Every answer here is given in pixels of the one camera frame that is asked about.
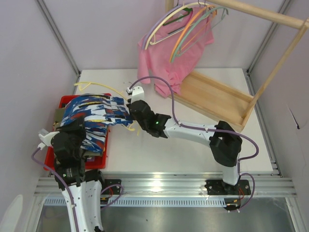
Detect green yellow camouflage trousers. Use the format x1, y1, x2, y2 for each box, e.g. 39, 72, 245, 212
53, 108, 103, 160

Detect blue red white shorts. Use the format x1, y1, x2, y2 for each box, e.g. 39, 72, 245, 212
60, 94, 133, 153

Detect cream hanger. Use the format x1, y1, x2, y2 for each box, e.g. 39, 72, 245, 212
140, 2, 218, 53
74, 82, 141, 136

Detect mint green hanger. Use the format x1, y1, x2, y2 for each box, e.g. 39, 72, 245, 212
173, 6, 229, 58

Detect orange hanger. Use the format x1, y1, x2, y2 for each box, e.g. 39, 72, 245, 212
170, 3, 217, 63

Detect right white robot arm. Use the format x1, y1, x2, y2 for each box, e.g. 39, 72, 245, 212
127, 100, 242, 188

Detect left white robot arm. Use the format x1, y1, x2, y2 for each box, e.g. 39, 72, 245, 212
51, 117, 104, 232

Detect lilac hanger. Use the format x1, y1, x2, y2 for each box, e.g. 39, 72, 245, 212
142, 0, 213, 50

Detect dark green hanger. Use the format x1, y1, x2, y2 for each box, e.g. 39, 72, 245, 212
163, 8, 193, 26

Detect red plastic bin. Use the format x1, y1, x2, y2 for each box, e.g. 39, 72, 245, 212
44, 95, 108, 170

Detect pink t-shirt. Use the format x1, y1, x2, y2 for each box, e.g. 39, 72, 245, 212
137, 7, 215, 99

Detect wooden clothes rack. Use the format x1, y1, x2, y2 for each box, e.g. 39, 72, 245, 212
174, 0, 309, 132

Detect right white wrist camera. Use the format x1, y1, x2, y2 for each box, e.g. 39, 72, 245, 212
126, 86, 144, 103

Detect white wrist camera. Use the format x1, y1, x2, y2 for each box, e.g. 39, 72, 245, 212
38, 129, 59, 150
126, 86, 144, 103

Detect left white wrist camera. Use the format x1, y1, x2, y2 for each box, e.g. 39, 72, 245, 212
38, 129, 59, 150

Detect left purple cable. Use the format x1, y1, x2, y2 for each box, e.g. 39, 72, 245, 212
31, 146, 125, 232

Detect white slotted cable duct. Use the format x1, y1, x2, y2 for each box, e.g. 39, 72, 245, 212
44, 197, 229, 207

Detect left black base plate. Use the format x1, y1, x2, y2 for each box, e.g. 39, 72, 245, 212
102, 179, 122, 195

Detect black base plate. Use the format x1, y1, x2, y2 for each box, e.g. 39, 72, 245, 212
102, 179, 122, 195
205, 179, 251, 196

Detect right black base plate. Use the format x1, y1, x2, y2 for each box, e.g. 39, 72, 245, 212
205, 179, 251, 196

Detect aluminium mounting rail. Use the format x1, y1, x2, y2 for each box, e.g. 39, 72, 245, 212
33, 171, 297, 199

